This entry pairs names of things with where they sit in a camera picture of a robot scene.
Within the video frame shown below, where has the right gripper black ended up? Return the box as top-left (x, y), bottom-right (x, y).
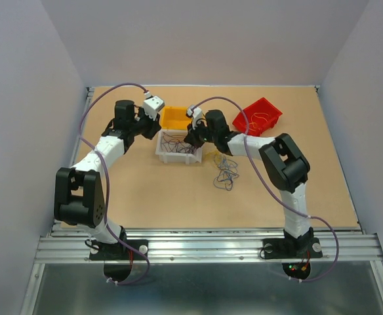
top-left (182, 118), bottom-right (217, 149)

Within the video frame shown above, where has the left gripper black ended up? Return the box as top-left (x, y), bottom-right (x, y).
top-left (130, 106), bottom-right (162, 140)

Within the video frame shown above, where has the purple thin wire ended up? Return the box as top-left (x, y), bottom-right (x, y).
top-left (160, 131), bottom-right (201, 155)

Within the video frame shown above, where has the thin wire bundle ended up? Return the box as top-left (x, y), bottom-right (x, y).
top-left (206, 150), bottom-right (241, 192)

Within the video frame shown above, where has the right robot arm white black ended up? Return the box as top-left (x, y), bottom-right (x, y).
top-left (185, 108), bottom-right (313, 259)

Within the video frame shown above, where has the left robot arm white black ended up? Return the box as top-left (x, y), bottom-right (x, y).
top-left (54, 96), bottom-right (165, 259)

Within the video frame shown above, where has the yellow plastic bin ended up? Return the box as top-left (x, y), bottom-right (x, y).
top-left (160, 106), bottom-right (192, 130)

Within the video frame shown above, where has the white plastic bin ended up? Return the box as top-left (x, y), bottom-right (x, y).
top-left (155, 129), bottom-right (203, 165)

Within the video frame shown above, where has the red plastic bin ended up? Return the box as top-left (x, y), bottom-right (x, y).
top-left (243, 97), bottom-right (283, 137)

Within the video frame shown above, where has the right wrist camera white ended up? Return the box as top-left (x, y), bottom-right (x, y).
top-left (186, 105), bottom-right (203, 129)

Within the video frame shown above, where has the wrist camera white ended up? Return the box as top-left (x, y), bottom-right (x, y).
top-left (142, 93), bottom-right (165, 120)
top-left (186, 105), bottom-right (203, 129)

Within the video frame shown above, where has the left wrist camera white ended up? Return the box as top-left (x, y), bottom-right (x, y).
top-left (142, 93), bottom-right (165, 120)

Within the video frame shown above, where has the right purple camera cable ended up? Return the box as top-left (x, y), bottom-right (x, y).
top-left (191, 96), bottom-right (340, 284)

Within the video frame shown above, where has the purple camera cable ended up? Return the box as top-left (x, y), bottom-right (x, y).
top-left (79, 82), bottom-right (151, 287)
top-left (191, 96), bottom-right (340, 284)

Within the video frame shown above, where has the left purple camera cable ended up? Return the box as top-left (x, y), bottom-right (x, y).
top-left (79, 82), bottom-right (151, 287)

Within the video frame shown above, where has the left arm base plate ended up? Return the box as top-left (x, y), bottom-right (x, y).
top-left (85, 239), bottom-right (148, 261)

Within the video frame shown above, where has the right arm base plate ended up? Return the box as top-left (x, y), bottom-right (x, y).
top-left (262, 238), bottom-right (323, 260)

